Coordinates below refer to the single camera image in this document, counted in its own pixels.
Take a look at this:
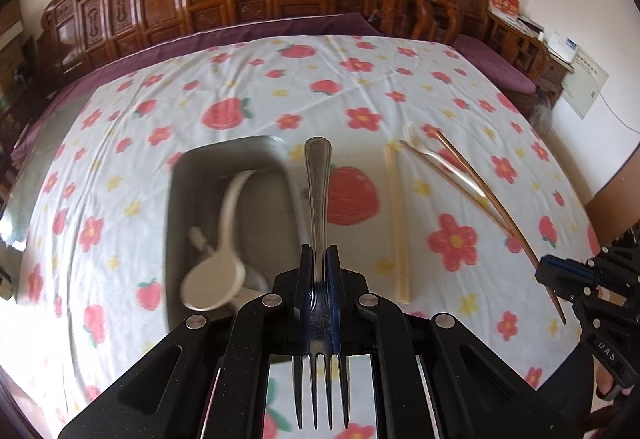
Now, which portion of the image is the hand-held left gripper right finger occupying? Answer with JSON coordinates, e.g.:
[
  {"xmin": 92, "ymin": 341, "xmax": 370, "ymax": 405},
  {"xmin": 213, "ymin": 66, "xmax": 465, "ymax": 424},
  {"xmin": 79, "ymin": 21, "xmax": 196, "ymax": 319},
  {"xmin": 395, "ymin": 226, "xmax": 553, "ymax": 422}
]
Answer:
[{"xmin": 325, "ymin": 243, "xmax": 597, "ymax": 439}]

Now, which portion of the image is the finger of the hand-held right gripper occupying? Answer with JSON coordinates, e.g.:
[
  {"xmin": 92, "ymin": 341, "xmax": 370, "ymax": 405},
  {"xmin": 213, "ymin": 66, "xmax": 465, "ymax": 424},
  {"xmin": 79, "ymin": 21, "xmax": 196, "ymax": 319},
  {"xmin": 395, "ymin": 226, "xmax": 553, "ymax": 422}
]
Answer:
[
  {"xmin": 534, "ymin": 255, "xmax": 603, "ymax": 301},
  {"xmin": 587, "ymin": 228, "xmax": 640, "ymax": 276}
]

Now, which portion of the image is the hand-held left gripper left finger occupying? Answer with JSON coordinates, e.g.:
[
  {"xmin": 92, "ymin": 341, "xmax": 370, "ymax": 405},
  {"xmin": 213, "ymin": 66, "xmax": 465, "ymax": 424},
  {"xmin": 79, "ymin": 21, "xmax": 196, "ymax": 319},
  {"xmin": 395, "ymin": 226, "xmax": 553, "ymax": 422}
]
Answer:
[{"xmin": 57, "ymin": 243, "xmax": 317, "ymax": 439}]

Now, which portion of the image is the steel fork with patterned handle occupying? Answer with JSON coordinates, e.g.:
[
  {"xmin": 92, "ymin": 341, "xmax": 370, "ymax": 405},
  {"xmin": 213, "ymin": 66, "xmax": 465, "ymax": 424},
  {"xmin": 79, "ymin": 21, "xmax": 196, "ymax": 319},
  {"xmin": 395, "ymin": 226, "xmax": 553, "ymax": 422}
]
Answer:
[{"xmin": 292, "ymin": 136, "xmax": 352, "ymax": 431}]

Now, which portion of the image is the brown wooden chopstick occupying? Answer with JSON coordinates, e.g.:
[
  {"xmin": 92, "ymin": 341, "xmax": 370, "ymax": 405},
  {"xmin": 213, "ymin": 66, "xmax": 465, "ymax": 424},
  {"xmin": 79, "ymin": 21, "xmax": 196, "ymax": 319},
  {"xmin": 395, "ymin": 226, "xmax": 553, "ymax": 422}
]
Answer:
[
  {"xmin": 434, "ymin": 130, "xmax": 567, "ymax": 325},
  {"xmin": 406, "ymin": 145, "xmax": 540, "ymax": 266}
]

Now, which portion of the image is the rectangular metal tray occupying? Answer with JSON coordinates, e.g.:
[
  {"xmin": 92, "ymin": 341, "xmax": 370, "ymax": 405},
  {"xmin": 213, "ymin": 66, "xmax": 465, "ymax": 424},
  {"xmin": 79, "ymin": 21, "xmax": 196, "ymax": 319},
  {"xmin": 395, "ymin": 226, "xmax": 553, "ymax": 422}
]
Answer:
[{"xmin": 165, "ymin": 135, "xmax": 307, "ymax": 336}]

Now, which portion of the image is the person's right hand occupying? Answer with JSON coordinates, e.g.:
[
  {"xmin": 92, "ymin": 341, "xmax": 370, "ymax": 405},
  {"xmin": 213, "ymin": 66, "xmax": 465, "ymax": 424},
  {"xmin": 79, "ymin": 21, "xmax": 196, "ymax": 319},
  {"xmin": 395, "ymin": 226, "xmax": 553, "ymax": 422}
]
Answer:
[{"xmin": 594, "ymin": 359, "xmax": 632, "ymax": 402}]

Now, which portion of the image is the light bamboo chopstick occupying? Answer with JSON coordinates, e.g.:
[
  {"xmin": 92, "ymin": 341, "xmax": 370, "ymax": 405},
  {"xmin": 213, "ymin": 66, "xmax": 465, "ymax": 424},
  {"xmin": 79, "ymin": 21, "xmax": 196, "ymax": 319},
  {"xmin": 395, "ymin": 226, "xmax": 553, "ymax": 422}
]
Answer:
[
  {"xmin": 388, "ymin": 143, "xmax": 414, "ymax": 303},
  {"xmin": 382, "ymin": 144, "xmax": 407, "ymax": 304}
]

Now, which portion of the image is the grey feather duster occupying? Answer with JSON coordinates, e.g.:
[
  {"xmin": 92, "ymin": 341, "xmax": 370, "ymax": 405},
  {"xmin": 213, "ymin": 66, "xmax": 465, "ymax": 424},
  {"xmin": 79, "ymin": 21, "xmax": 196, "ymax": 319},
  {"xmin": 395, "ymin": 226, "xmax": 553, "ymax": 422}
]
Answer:
[{"xmin": 529, "ymin": 88, "xmax": 557, "ymax": 133}]

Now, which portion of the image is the pale slim fork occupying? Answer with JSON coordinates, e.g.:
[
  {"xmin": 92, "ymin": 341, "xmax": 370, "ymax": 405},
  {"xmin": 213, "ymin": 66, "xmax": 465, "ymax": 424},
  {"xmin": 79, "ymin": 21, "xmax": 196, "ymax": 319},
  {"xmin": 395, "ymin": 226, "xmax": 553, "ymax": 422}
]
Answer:
[{"xmin": 402, "ymin": 122, "xmax": 490, "ymax": 200}]

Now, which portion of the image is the white leaning panel board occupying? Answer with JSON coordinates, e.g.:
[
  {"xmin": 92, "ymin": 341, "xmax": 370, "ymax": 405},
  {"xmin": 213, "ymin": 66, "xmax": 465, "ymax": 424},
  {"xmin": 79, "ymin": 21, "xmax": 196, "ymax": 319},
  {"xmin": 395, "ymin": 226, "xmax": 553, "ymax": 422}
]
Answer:
[{"xmin": 559, "ymin": 46, "xmax": 611, "ymax": 122}]

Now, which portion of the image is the floral strawberry tablecloth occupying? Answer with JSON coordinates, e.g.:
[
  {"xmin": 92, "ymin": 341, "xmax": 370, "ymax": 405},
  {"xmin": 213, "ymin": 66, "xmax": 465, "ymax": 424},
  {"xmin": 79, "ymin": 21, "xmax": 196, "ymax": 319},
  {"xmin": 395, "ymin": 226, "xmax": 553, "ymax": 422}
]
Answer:
[{"xmin": 9, "ymin": 34, "xmax": 602, "ymax": 439}]

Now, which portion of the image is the wooden side table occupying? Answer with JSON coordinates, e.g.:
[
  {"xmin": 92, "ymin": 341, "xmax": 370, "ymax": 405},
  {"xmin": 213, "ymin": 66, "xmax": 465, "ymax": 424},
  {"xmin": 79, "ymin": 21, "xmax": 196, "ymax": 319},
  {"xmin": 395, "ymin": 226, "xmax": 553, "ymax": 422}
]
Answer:
[{"xmin": 486, "ymin": 13, "xmax": 577, "ymax": 90}]

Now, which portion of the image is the white telephone device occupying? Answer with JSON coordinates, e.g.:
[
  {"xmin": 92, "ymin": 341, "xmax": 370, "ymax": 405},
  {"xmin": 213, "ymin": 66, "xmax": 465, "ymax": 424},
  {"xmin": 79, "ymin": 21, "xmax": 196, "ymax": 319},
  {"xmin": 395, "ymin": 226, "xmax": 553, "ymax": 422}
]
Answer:
[{"xmin": 542, "ymin": 29, "xmax": 576, "ymax": 62}]

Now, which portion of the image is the small purple seat cushion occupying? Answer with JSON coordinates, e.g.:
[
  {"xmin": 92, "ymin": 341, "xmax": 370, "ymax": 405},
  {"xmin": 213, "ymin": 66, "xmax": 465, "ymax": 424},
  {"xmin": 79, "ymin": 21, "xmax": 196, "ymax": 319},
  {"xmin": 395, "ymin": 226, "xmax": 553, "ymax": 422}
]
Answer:
[{"xmin": 451, "ymin": 34, "xmax": 539, "ymax": 95}]

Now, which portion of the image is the white cable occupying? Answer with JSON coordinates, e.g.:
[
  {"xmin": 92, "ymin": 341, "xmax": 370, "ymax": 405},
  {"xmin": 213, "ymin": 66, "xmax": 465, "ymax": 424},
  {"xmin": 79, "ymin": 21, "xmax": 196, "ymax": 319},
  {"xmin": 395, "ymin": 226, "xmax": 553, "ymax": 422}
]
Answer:
[{"xmin": 596, "ymin": 93, "xmax": 640, "ymax": 136}]

